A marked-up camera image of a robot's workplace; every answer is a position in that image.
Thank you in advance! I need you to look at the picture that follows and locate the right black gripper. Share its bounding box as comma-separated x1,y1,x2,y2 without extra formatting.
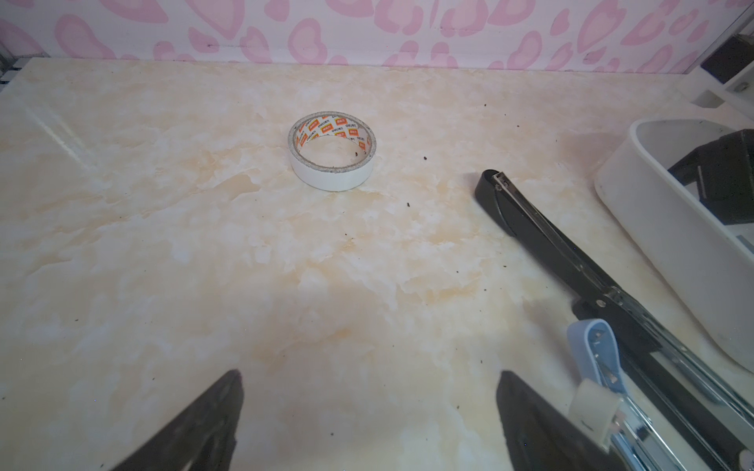
669,129,753,226

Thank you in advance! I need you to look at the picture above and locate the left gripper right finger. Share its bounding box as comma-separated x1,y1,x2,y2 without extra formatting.
496,370,624,471

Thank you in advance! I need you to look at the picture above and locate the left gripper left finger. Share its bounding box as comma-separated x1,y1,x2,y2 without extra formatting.
115,369,245,471

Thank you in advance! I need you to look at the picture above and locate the light blue mini stapler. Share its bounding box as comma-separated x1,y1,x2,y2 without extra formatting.
567,319,684,470

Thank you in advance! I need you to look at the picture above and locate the black stapler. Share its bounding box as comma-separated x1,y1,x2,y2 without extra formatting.
474,170,753,470

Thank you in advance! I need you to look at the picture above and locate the white mini stapler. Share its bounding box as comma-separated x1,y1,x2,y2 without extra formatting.
567,379,626,451

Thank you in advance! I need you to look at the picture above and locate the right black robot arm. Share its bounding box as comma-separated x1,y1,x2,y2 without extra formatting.
670,35,753,226

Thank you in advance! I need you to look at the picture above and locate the white plastic tray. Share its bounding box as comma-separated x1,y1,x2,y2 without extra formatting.
594,119,753,370

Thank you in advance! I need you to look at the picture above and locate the white tape roll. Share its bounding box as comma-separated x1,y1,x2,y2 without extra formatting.
287,111,377,192

